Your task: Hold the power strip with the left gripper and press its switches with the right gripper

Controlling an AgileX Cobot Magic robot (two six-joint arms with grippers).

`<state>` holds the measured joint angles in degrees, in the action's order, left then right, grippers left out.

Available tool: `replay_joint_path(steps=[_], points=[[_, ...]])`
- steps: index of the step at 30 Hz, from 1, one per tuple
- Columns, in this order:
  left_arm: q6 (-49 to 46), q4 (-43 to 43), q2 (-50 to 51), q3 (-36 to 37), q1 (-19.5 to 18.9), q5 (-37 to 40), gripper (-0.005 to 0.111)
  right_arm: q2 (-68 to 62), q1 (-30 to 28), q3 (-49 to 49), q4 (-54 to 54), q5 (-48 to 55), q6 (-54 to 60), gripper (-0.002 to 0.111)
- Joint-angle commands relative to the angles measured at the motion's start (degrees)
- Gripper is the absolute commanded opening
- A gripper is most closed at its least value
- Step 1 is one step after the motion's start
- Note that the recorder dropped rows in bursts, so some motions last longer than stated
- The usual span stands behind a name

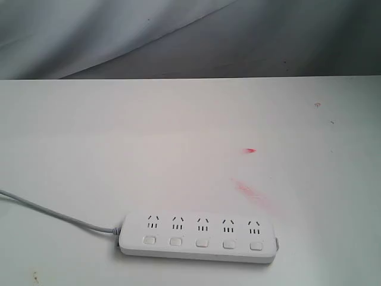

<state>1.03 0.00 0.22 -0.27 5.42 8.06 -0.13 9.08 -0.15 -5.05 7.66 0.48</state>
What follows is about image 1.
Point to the white five-outlet power strip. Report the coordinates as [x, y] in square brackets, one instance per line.
[198, 236]

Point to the grey backdrop cloth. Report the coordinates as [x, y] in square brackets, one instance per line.
[188, 39]

